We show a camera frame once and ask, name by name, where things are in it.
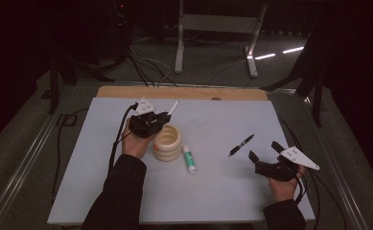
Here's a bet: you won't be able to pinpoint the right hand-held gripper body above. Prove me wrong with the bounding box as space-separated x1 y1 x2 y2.
254 146 321 183

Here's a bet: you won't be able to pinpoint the black floor cable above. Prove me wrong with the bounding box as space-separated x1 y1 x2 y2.
50 107 90 200

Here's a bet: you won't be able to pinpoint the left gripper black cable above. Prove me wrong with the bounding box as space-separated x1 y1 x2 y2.
107 103 139 173

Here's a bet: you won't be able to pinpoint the grey metal stand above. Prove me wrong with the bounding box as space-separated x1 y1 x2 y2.
174 0 268 79

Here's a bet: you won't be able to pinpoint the green and white glue stick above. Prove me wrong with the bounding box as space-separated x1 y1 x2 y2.
182 145 198 174

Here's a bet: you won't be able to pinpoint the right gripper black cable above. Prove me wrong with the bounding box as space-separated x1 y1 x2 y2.
293 169 322 230

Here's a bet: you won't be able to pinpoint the cream ringed pen holder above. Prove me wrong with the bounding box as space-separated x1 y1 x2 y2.
151 124 183 162

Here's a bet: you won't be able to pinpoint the black tripod stand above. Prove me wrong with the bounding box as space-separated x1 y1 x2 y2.
263 18 327 127
48 54 115 115

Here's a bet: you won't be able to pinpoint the person's right hand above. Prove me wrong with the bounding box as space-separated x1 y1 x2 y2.
267 166 307 203

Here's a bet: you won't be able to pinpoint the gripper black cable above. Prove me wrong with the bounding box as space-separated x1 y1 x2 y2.
107 103 139 173
293 169 322 230

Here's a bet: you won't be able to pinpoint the person's left hand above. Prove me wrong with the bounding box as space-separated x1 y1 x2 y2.
121 119 156 160

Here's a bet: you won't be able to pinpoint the black pen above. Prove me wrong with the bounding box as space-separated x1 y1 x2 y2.
227 133 256 157

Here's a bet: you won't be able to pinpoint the white floor cable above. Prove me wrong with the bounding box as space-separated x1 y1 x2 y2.
130 50 173 88

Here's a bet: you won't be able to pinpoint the metal frame rail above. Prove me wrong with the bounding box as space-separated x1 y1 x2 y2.
298 94 370 230
0 85 78 230

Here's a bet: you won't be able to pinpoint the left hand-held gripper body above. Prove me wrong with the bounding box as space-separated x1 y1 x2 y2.
128 97 163 139

